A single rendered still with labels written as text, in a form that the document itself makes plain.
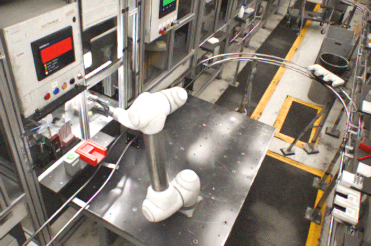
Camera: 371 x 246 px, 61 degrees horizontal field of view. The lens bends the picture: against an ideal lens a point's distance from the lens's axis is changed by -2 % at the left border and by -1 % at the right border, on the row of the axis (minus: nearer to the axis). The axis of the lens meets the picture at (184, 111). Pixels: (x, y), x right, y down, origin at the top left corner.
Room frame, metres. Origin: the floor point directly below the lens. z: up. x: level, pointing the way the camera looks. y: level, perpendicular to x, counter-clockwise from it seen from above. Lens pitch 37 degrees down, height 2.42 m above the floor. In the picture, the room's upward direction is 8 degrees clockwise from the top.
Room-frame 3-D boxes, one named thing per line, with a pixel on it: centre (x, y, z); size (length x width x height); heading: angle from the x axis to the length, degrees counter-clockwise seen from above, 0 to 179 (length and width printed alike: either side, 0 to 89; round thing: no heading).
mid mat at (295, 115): (3.29, -1.46, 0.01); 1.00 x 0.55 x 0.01; 157
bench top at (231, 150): (1.73, -0.05, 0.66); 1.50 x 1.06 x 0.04; 157
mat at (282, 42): (5.86, -1.71, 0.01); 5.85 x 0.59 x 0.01; 157
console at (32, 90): (1.38, 0.79, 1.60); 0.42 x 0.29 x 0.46; 157
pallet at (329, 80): (2.97, -1.38, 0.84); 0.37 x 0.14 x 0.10; 35
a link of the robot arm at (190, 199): (1.30, -0.07, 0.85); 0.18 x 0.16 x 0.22; 138
